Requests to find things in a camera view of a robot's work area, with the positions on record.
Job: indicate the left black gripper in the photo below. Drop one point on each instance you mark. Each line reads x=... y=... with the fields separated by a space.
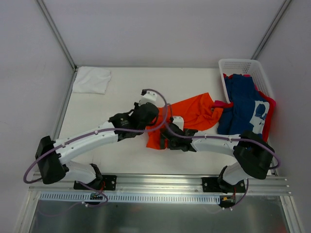
x=150 y=116

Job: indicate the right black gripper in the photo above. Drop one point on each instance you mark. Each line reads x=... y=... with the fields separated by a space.
x=166 y=135

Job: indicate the orange t shirt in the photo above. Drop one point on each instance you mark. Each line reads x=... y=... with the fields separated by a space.
x=198 y=112

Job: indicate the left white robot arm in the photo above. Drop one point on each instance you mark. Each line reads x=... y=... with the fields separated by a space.
x=55 y=158

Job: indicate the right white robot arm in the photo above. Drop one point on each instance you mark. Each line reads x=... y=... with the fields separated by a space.
x=253 y=155

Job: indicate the folded white t shirt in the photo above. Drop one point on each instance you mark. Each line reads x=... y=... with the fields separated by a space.
x=91 y=80

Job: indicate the blue printed t shirt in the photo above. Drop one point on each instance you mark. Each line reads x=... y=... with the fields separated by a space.
x=243 y=111

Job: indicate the white plastic basket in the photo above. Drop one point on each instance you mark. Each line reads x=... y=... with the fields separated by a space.
x=245 y=67

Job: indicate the red t shirt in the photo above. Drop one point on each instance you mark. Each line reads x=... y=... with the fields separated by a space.
x=271 y=104

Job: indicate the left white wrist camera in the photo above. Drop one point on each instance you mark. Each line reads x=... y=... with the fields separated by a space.
x=147 y=96

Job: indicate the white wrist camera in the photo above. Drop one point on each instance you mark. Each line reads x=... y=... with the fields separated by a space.
x=147 y=96
x=178 y=121

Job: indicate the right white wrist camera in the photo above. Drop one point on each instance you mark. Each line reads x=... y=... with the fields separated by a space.
x=178 y=121

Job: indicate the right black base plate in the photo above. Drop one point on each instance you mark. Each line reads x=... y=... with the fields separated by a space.
x=211 y=185

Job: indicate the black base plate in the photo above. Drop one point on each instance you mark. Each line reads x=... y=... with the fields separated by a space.
x=211 y=185
x=107 y=182

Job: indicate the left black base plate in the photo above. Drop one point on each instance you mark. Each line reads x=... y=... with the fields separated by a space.
x=107 y=182

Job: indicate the aluminium mounting rail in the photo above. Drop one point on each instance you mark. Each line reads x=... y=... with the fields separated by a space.
x=192 y=184

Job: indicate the white slotted cable duct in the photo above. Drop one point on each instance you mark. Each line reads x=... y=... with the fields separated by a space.
x=129 y=198

